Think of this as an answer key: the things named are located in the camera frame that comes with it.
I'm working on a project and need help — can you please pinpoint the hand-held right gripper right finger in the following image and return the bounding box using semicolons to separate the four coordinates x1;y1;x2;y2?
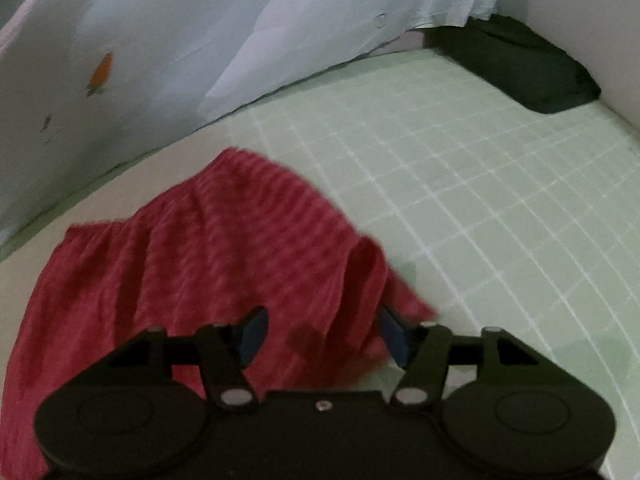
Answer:
378;306;541;407

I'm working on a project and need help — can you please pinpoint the red striped garment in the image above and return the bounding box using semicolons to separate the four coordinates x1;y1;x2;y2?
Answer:
0;146;441;480

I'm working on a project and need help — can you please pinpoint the white mosquito net curtain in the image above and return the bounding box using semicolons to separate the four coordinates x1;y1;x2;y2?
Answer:
30;0;511;123

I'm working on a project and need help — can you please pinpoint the light green checked bed sheet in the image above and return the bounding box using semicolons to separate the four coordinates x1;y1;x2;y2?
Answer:
0;47;640;480

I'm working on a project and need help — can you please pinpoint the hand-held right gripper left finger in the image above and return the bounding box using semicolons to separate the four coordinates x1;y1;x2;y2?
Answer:
103;305;271;408

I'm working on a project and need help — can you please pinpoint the dark green folded cloth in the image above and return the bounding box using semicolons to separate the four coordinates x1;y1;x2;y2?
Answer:
422;14;602;115

